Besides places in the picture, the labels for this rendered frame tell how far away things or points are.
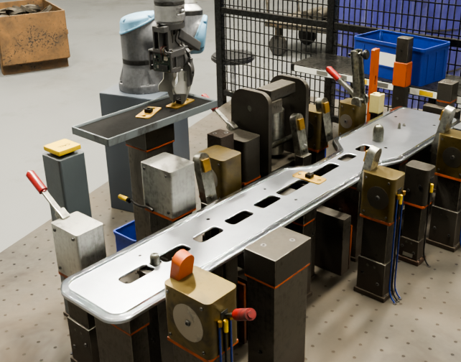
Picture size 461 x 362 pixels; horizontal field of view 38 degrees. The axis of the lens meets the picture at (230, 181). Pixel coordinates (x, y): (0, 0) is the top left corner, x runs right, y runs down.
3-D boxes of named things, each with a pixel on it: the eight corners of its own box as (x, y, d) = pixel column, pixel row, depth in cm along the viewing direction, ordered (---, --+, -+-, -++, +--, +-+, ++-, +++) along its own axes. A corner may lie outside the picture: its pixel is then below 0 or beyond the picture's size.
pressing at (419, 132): (126, 335, 114) (125, 328, 113) (49, 288, 127) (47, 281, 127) (465, 122, 207) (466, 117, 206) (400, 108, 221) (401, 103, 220)
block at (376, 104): (371, 200, 223) (379, 95, 208) (362, 197, 225) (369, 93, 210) (376, 197, 226) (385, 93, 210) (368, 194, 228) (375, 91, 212)
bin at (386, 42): (420, 87, 227) (424, 49, 222) (350, 70, 249) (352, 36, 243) (447, 77, 237) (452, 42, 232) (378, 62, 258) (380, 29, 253)
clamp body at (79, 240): (95, 381, 146) (75, 236, 131) (62, 358, 153) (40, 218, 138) (120, 364, 151) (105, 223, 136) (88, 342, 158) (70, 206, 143)
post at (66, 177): (82, 327, 163) (59, 161, 145) (63, 314, 168) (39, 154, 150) (105, 312, 169) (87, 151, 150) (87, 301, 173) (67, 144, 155)
